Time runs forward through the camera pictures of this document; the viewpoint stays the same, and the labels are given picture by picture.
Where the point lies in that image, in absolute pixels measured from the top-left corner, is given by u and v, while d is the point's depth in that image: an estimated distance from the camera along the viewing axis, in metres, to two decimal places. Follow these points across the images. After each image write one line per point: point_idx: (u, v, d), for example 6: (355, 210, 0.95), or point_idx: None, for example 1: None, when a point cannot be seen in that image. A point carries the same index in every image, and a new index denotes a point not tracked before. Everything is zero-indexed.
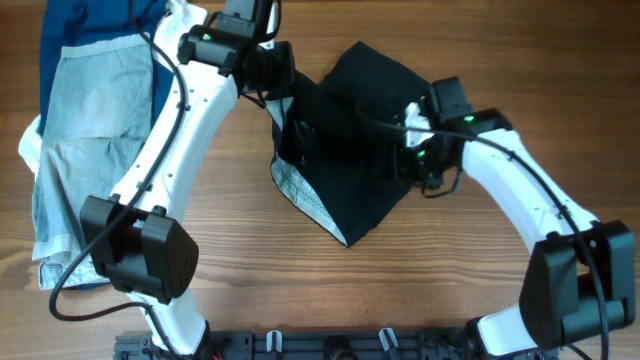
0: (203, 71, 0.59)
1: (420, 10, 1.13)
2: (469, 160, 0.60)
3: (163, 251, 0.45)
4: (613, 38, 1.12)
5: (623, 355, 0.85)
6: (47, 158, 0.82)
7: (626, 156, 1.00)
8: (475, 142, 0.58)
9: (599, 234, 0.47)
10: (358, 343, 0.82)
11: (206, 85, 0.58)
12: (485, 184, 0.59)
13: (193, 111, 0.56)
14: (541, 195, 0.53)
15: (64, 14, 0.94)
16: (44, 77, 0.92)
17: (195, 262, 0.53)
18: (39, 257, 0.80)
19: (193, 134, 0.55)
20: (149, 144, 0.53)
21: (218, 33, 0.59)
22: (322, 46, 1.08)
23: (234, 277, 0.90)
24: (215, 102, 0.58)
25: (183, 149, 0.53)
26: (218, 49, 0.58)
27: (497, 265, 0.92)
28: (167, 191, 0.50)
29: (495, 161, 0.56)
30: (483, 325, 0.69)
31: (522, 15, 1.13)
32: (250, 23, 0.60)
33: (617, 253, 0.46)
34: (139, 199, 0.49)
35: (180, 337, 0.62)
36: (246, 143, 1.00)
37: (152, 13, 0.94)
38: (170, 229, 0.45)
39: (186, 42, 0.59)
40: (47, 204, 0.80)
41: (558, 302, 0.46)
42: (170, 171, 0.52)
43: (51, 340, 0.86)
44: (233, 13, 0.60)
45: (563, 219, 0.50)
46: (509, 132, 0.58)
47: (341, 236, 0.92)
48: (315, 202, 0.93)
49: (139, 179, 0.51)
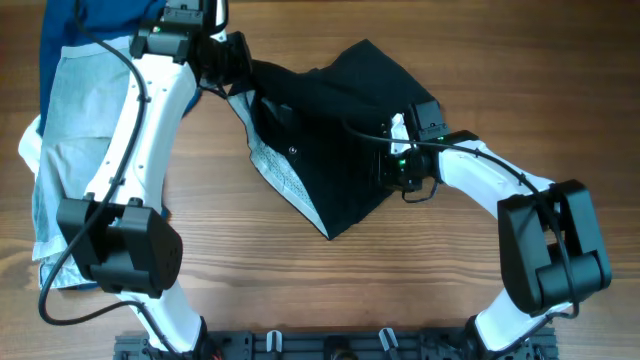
0: (158, 62, 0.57)
1: (420, 10, 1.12)
2: (445, 170, 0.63)
3: (144, 241, 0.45)
4: (613, 38, 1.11)
5: (623, 355, 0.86)
6: (47, 157, 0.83)
7: (626, 156, 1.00)
8: (447, 151, 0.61)
9: (557, 193, 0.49)
10: (358, 343, 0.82)
11: (163, 75, 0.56)
12: (465, 189, 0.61)
13: (154, 102, 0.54)
14: (503, 173, 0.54)
15: (64, 14, 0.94)
16: (44, 77, 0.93)
17: (180, 254, 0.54)
18: (38, 257, 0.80)
19: (158, 125, 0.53)
20: (115, 141, 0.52)
21: (166, 24, 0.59)
22: (322, 46, 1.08)
23: (234, 277, 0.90)
24: (174, 91, 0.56)
25: (149, 141, 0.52)
26: (169, 38, 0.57)
27: (497, 265, 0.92)
28: (140, 183, 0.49)
29: (464, 161, 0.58)
30: (480, 320, 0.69)
31: (522, 15, 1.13)
32: (198, 12, 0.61)
33: (576, 207, 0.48)
34: (114, 194, 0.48)
35: (178, 333, 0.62)
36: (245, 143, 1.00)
37: (152, 12, 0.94)
38: (149, 217, 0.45)
39: (136, 37, 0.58)
40: (48, 204, 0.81)
41: (526, 254, 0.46)
42: (140, 162, 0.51)
43: (52, 340, 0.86)
44: (180, 6, 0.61)
45: (523, 186, 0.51)
46: (477, 141, 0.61)
47: (324, 228, 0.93)
48: (300, 192, 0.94)
49: (109, 175, 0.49)
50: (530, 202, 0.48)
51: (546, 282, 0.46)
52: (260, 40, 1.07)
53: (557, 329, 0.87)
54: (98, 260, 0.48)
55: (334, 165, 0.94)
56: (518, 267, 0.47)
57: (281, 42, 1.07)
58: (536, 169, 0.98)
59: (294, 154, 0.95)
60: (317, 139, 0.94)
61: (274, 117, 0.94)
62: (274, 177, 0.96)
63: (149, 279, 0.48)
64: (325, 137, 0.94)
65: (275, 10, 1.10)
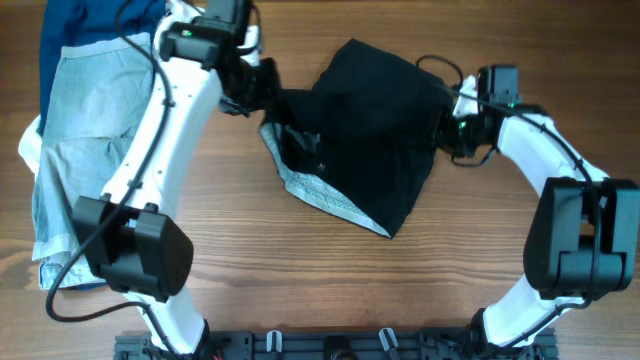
0: (186, 68, 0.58)
1: (420, 11, 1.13)
2: (503, 136, 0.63)
3: (156, 247, 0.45)
4: (613, 39, 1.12)
5: (622, 354, 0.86)
6: (47, 158, 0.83)
7: (626, 156, 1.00)
8: (515, 118, 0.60)
9: (610, 186, 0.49)
10: (358, 343, 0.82)
11: (190, 81, 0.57)
12: (518, 159, 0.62)
13: (177, 107, 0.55)
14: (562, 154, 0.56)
15: (64, 13, 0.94)
16: (44, 77, 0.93)
17: (191, 261, 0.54)
18: (38, 257, 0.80)
19: (181, 129, 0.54)
20: (137, 143, 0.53)
21: (197, 29, 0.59)
22: (322, 46, 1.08)
23: (234, 277, 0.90)
24: (199, 97, 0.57)
25: (171, 146, 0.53)
26: (197, 44, 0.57)
27: (497, 265, 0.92)
28: (158, 189, 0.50)
29: (528, 134, 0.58)
30: (488, 313, 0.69)
31: (522, 15, 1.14)
32: (230, 24, 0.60)
33: (624, 205, 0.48)
34: (131, 196, 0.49)
35: (180, 335, 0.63)
36: (246, 143, 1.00)
37: (152, 13, 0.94)
38: (164, 225, 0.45)
39: (165, 39, 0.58)
40: (47, 204, 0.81)
41: (555, 233, 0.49)
42: (159, 168, 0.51)
43: (52, 340, 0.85)
44: (214, 17, 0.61)
45: (577, 171, 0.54)
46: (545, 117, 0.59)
47: (382, 229, 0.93)
48: (346, 203, 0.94)
49: (129, 178, 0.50)
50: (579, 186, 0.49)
51: (567, 264, 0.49)
52: None
53: (557, 329, 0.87)
54: (108, 260, 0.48)
55: (374, 171, 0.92)
56: (544, 242, 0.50)
57: (281, 42, 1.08)
58: None
59: (324, 170, 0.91)
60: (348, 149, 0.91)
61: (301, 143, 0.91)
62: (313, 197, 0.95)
63: (158, 284, 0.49)
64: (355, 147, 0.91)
65: (275, 10, 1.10)
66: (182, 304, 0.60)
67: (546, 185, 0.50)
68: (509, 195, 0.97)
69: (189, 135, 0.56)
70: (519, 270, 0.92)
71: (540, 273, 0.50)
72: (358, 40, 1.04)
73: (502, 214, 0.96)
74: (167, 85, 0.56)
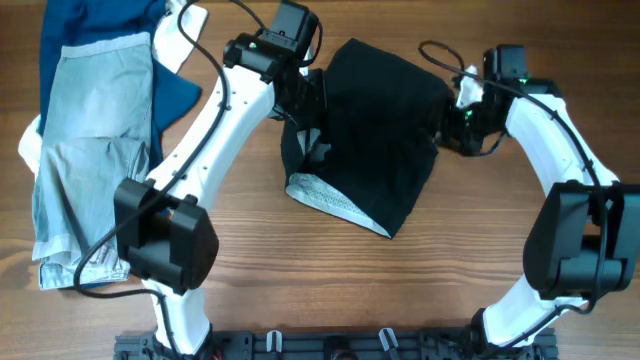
0: (247, 77, 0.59)
1: (421, 10, 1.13)
2: (512, 118, 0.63)
3: (188, 239, 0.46)
4: (614, 38, 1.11)
5: (621, 354, 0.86)
6: (47, 158, 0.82)
7: (627, 156, 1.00)
8: (524, 100, 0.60)
9: (616, 191, 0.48)
10: (358, 343, 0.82)
11: (249, 90, 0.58)
12: (524, 142, 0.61)
13: (233, 111, 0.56)
14: (573, 150, 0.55)
15: (64, 13, 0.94)
16: (44, 77, 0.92)
17: (214, 258, 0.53)
18: (39, 257, 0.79)
19: (231, 132, 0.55)
20: (188, 137, 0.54)
21: (264, 43, 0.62)
22: (322, 46, 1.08)
23: (234, 277, 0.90)
24: (254, 107, 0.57)
25: (219, 146, 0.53)
26: (261, 57, 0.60)
27: (497, 265, 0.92)
28: (201, 184, 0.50)
29: (539, 120, 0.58)
30: (488, 313, 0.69)
31: (522, 15, 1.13)
32: (294, 41, 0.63)
33: (630, 213, 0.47)
34: (174, 186, 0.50)
35: (185, 333, 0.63)
36: (246, 143, 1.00)
37: (152, 13, 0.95)
38: (199, 218, 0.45)
39: (232, 48, 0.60)
40: (47, 204, 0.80)
41: (559, 238, 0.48)
42: (205, 164, 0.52)
43: (52, 340, 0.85)
44: (279, 31, 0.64)
45: (586, 172, 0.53)
46: (557, 99, 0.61)
47: (382, 229, 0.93)
48: (345, 203, 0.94)
49: (175, 168, 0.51)
50: (585, 192, 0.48)
51: (565, 268, 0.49)
52: None
53: (556, 329, 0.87)
54: (138, 244, 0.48)
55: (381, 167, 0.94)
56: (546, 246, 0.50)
57: None
58: None
59: (324, 170, 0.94)
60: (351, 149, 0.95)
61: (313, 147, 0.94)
62: (313, 199, 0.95)
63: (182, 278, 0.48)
64: (358, 145, 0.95)
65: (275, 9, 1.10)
66: (194, 305, 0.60)
67: (552, 188, 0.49)
68: (509, 195, 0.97)
69: (238, 139, 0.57)
70: (519, 269, 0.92)
71: (542, 275, 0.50)
72: (358, 41, 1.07)
73: (502, 214, 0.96)
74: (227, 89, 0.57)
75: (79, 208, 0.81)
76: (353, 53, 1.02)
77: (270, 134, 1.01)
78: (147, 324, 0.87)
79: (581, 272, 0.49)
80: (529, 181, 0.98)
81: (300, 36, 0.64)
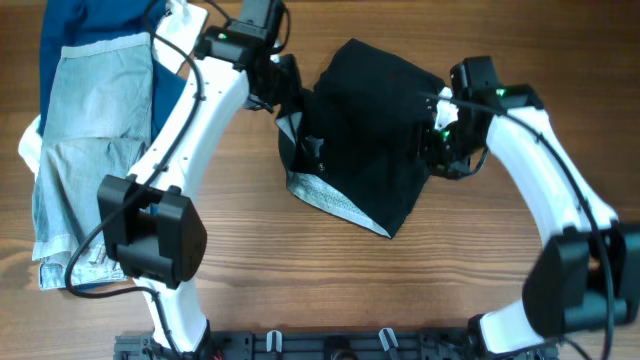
0: (219, 67, 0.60)
1: (420, 10, 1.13)
2: (493, 136, 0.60)
3: (177, 229, 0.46)
4: (613, 38, 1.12)
5: (622, 354, 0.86)
6: (47, 157, 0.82)
7: (626, 156, 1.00)
8: (504, 118, 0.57)
9: (617, 232, 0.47)
10: (359, 343, 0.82)
11: (222, 78, 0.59)
12: (509, 165, 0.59)
13: (208, 100, 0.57)
14: (564, 182, 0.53)
15: (64, 14, 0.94)
16: (44, 77, 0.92)
17: (204, 248, 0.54)
18: (39, 257, 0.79)
19: (208, 122, 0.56)
20: (165, 129, 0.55)
21: (232, 33, 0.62)
22: (322, 46, 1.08)
23: (234, 277, 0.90)
24: (229, 94, 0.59)
25: (198, 134, 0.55)
26: (232, 48, 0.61)
27: (497, 265, 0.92)
28: (183, 173, 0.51)
29: (522, 143, 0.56)
30: (485, 321, 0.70)
31: (522, 15, 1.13)
32: (262, 29, 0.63)
33: (633, 258, 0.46)
34: (157, 179, 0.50)
35: (183, 331, 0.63)
36: (246, 143, 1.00)
37: (152, 13, 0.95)
38: (185, 206, 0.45)
39: (202, 40, 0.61)
40: (48, 203, 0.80)
41: (564, 292, 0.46)
42: (185, 154, 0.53)
43: (52, 340, 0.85)
44: (247, 20, 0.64)
45: (582, 212, 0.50)
46: (540, 112, 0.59)
47: (382, 229, 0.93)
48: (345, 204, 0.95)
49: (156, 161, 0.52)
50: (584, 241, 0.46)
51: (572, 318, 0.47)
52: None
53: None
54: (127, 240, 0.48)
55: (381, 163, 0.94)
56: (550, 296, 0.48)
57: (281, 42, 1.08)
58: None
59: (324, 170, 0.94)
60: (351, 146, 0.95)
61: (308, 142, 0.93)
62: (313, 198, 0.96)
63: (173, 269, 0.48)
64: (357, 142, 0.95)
65: None
66: (189, 298, 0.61)
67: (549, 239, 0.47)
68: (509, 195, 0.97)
69: (214, 127, 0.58)
70: (519, 269, 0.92)
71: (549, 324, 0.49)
72: (358, 40, 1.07)
73: (502, 214, 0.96)
74: (200, 79, 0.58)
75: (79, 208, 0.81)
76: (347, 56, 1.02)
77: (270, 134, 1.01)
78: (147, 324, 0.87)
79: (587, 315, 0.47)
80: None
81: (270, 24, 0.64)
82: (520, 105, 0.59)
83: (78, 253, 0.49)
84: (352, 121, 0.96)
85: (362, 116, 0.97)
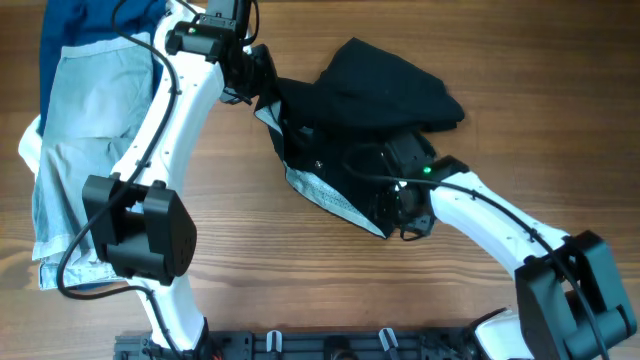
0: (191, 60, 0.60)
1: (420, 11, 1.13)
2: (437, 207, 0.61)
3: (164, 223, 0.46)
4: (613, 39, 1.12)
5: (622, 354, 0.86)
6: (47, 158, 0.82)
7: (626, 156, 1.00)
8: (437, 189, 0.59)
9: (575, 250, 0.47)
10: (358, 343, 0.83)
11: (195, 71, 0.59)
12: (457, 225, 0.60)
13: (184, 94, 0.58)
14: (509, 224, 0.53)
15: (64, 14, 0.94)
16: (45, 77, 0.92)
17: (194, 243, 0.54)
18: (38, 257, 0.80)
19: (186, 116, 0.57)
20: (144, 127, 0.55)
21: (203, 27, 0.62)
22: (322, 46, 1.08)
23: (234, 277, 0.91)
24: (205, 87, 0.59)
25: (177, 129, 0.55)
26: (202, 39, 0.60)
27: (497, 265, 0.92)
28: (166, 168, 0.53)
29: (458, 203, 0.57)
30: (481, 331, 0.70)
31: (521, 15, 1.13)
32: (232, 21, 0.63)
33: (597, 266, 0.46)
34: (140, 175, 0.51)
35: (181, 329, 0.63)
36: (246, 144, 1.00)
37: (152, 13, 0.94)
38: (171, 200, 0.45)
39: (172, 36, 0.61)
40: (48, 204, 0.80)
41: (551, 323, 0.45)
42: (166, 149, 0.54)
43: (51, 340, 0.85)
44: (216, 13, 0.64)
45: (535, 243, 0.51)
46: (467, 174, 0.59)
47: (377, 229, 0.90)
48: (342, 203, 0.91)
49: (137, 157, 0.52)
50: (546, 267, 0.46)
51: (574, 347, 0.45)
52: (260, 41, 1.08)
53: None
54: (116, 239, 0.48)
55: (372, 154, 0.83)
56: (542, 332, 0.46)
57: (281, 42, 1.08)
58: (536, 169, 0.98)
59: (322, 167, 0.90)
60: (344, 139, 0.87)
61: (300, 132, 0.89)
62: (312, 195, 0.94)
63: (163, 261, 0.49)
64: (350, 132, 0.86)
65: (275, 10, 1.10)
66: (184, 300, 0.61)
67: (516, 278, 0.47)
68: (510, 196, 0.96)
69: (193, 118, 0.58)
70: None
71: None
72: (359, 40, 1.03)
73: None
74: (174, 74, 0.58)
75: (79, 207, 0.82)
76: (356, 53, 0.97)
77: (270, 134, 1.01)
78: (147, 324, 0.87)
79: (588, 341, 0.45)
80: (529, 181, 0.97)
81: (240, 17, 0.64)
82: (451, 175, 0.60)
83: (68, 253, 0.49)
84: (347, 108, 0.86)
85: (356, 105, 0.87)
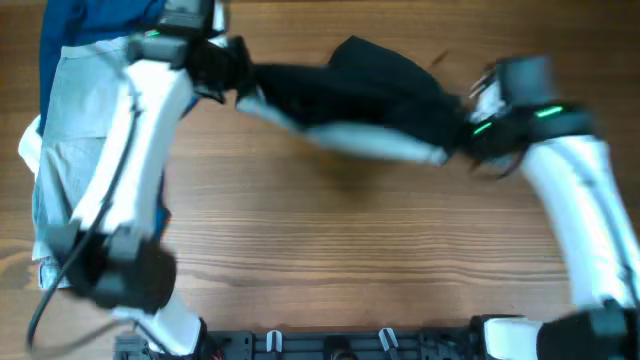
0: (152, 69, 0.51)
1: (421, 10, 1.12)
2: (537, 169, 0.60)
3: (132, 274, 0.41)
4: (614, 38, 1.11)
5: None
6: (47, 158, 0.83)
7: (627, 157, 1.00)
8: (550, 151, 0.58)
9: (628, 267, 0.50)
10: (358, 343, 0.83)
11: (158, 83, 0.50)
12: (549, 200, 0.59)
13: (149, 111, 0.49)
14: (621, 220, 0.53)
15: (64, 13, 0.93)
16: (45, 77, 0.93)
17: (175, 270, 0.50)
18: (39, 257, 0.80)
19: (152, 132, 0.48)
20: (101, 167, 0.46)
21: (165, 25, 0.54)
22: (321, 46, 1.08)
23: (234, 277, 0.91)
24: (172, 96, 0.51)
25: (142, 155, 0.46)
26: (161, 42, 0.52)
27: (497, 265, 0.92)
28: (133, 201, 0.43)
29: (572, 179, 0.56)
30: (489, 325, 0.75)
31: (522, 14, 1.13)
32: (196, 16, 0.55)
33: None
34: (104, 216, 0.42)
35: (175, 341, 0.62)
36: (246, 144, 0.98)
37: (151, 12, 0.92)
38: (137, 247, 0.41)
39: (132, 42, 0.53)
40: (48, 204, 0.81)
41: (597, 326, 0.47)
42: (132, 181, 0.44)
43: (52, 341, 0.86)
44: (179, 9, 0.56)
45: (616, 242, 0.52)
46: (594, 143, 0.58)
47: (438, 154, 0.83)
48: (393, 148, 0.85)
49: (97, 198, 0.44)
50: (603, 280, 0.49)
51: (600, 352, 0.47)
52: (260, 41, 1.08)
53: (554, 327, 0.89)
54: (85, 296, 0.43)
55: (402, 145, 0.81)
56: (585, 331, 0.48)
57: (281, 42, 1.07)
58: None
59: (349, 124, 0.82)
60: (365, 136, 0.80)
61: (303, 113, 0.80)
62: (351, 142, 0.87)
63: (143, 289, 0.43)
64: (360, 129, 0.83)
65: (275, 10, 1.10)
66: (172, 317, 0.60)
67: None
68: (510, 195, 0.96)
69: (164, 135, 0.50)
70: (518, 269, 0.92)
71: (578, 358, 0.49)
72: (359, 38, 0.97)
73: (502, 213, 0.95)
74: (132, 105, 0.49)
75: None
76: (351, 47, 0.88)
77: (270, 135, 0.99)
78: None
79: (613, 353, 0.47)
80: (530, 181, 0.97)
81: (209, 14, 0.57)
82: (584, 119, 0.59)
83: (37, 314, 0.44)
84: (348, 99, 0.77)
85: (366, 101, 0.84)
